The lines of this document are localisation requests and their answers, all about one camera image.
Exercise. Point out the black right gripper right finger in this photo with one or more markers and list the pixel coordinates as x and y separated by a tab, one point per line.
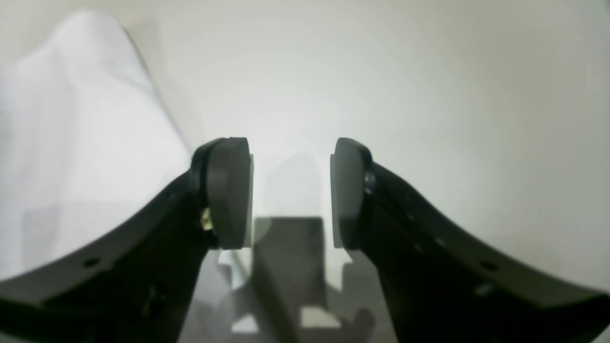
442	284

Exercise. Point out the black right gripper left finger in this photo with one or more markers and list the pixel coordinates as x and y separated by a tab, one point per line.
135	284

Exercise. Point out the white T-shirt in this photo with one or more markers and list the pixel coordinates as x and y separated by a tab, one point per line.
85	141

